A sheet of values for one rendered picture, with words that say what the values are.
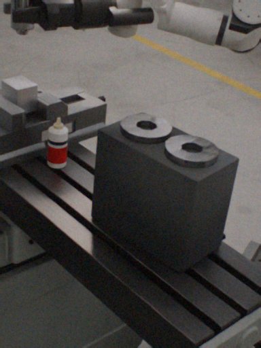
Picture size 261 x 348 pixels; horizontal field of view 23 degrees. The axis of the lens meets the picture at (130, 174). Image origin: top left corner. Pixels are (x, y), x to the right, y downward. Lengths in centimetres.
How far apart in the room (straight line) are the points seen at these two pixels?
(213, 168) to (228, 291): 21
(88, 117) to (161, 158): 45
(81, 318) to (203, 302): 67
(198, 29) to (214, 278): 53
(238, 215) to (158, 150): 194
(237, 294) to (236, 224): 184
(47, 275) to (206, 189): 56
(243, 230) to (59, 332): 143
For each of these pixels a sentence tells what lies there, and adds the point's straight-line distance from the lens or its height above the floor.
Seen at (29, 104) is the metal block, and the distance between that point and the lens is 136.
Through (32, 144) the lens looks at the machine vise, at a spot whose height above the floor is 96.
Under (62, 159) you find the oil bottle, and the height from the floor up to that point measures 96.
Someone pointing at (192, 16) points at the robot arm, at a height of 124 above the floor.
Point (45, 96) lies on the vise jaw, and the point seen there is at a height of 104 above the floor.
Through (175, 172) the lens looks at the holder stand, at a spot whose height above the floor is 112.
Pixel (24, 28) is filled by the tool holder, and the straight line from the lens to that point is 129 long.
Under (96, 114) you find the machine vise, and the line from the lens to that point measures 146.
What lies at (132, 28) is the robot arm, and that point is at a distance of 139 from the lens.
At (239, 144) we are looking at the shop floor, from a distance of 359.
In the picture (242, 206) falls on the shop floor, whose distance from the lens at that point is 304.
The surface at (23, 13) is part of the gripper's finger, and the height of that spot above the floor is 124.
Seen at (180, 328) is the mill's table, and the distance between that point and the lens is 99.
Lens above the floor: 163
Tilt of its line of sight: 31 degrees down
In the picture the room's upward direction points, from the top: 7 degrees clockwise
